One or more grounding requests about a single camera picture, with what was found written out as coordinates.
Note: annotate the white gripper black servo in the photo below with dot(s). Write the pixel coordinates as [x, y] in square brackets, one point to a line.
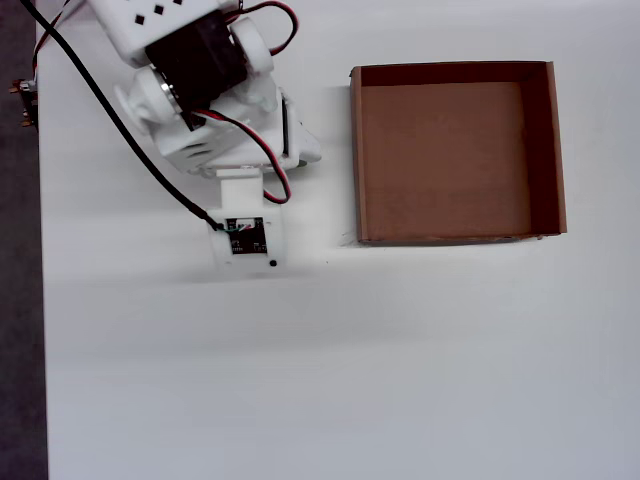
[299, 140]

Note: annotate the brown cardboard box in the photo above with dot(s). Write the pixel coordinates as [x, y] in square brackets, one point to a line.
[450, 160]

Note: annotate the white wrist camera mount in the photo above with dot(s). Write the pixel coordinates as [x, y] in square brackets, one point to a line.
[242, 195]

